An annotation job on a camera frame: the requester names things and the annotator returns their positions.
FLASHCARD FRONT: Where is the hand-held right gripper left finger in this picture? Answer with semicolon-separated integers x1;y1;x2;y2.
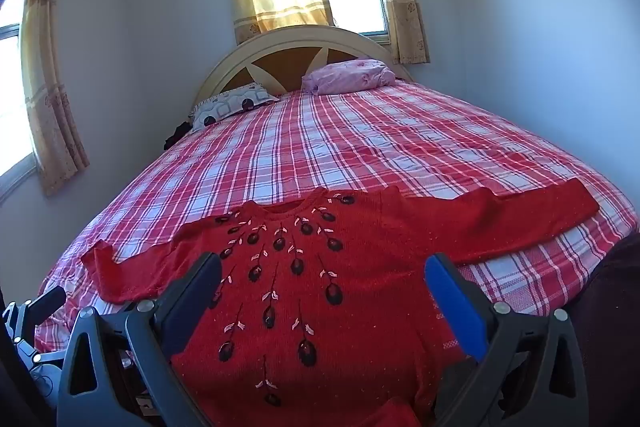
56;252;223;427

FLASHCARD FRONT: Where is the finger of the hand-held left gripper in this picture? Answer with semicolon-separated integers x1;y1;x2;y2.
29;285;67;323

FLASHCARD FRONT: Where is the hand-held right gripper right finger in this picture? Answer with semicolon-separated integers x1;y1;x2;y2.
424;253;589;427

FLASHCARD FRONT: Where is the red knitted sweater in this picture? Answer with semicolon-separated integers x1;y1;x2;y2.
81;179;601;427

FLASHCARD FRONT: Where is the dark maroon cloth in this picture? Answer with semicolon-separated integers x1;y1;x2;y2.
570;232;640;427

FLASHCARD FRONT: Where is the red plaid bed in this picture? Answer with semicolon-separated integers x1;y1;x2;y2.
35;79;640;353

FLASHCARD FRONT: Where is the white patterned pillow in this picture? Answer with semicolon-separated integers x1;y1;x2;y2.
190;83;281;134

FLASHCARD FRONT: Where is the pink pillow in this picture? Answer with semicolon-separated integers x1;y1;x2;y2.
301;59;396;96

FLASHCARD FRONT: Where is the cream wooden headboard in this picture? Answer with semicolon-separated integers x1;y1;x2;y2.
192;25;413;108

